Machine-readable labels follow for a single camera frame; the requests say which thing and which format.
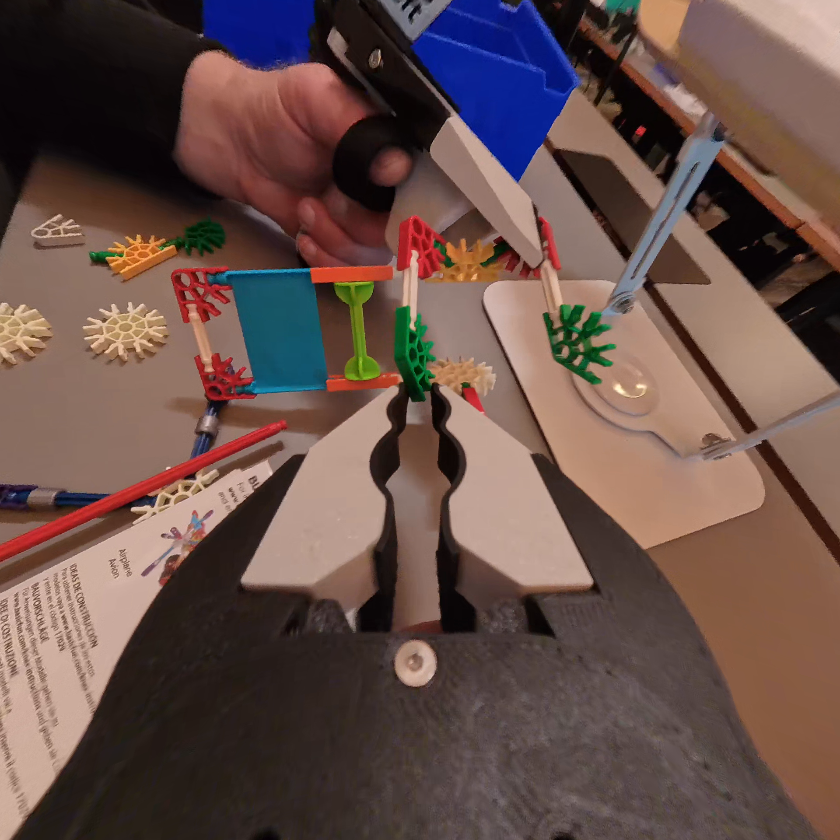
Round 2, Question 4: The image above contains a white snowflake connector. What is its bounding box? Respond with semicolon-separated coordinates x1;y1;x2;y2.
0;302;54;366
83;302;169;362

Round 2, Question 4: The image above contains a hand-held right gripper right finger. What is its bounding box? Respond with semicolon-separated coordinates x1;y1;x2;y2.
430;385;595;621

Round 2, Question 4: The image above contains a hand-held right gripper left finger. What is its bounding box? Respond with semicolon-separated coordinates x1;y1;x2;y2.
241;385;403;621

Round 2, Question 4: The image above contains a person's left forearm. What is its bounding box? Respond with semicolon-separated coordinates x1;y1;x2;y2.
0;0;227;217

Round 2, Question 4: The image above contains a person's left hand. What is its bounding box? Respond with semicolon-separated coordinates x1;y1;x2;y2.
174;51;414;266

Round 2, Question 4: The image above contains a colourful construction toy model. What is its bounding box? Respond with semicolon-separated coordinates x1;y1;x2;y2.
171;215;618;416

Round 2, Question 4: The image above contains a red plastic rod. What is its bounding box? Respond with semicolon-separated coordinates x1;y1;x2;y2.
0;420;288;563

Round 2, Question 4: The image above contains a toy instruction booklet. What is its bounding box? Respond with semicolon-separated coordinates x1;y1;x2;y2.
0;459;274;824

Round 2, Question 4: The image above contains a white metal stand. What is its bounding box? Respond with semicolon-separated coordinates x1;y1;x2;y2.
482;112;840;551

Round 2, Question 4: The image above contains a small grey connector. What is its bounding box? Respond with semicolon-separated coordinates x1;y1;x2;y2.
30;214;87;248

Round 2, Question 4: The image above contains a blue plastic bin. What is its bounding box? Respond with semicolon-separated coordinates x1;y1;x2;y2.
202;0;581;182

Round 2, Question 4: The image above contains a white instruction board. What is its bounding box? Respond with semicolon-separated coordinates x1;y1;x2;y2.
676;0;840;178

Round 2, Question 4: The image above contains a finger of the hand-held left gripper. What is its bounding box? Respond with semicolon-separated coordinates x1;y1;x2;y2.
385;153;501;256
428;113;547;268

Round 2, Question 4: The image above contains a yellow and green connector pair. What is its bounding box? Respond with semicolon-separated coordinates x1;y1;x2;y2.
88;219;227;280

